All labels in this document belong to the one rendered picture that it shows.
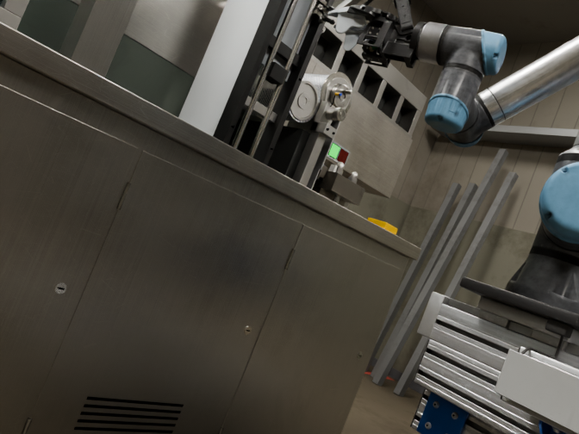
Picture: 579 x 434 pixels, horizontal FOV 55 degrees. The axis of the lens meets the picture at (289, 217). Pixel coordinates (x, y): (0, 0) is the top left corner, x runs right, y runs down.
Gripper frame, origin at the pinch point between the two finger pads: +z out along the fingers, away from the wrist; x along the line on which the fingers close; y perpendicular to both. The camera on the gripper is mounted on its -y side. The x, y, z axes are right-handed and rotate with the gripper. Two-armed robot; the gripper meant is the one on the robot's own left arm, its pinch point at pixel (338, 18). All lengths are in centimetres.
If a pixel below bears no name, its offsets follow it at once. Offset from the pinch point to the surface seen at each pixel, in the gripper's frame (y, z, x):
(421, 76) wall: -206, 127, 376
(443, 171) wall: -136, 83, 423
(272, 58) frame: 4.4, 21.9, 15.1
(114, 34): 19, 49, -8
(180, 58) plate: 3, 65, 29
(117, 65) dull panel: 17, 70, 15
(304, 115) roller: 4, 25, 47
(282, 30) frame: -3.1, 22.2, 13.6
